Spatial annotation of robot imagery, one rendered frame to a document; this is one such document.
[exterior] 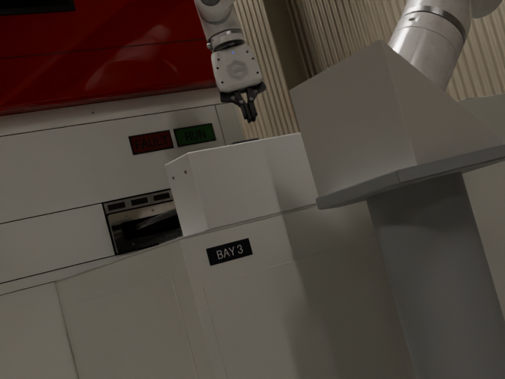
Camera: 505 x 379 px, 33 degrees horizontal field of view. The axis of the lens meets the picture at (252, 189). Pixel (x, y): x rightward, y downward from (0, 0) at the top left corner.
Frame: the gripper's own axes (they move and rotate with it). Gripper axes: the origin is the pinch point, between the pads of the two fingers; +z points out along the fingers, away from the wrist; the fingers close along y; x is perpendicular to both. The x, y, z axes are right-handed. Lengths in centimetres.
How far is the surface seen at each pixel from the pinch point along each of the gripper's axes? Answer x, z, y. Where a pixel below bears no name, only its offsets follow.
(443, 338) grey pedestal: -53, 57, 9
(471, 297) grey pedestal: -55, 53, 15
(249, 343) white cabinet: -35, 49, -18
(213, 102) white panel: 36.0, -15.0, -2.6
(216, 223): -36.8, 27.6, -17.4
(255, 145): -32.6, 15.1, -6.1
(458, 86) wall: 181, -35, 124
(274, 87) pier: 283, -87, 63
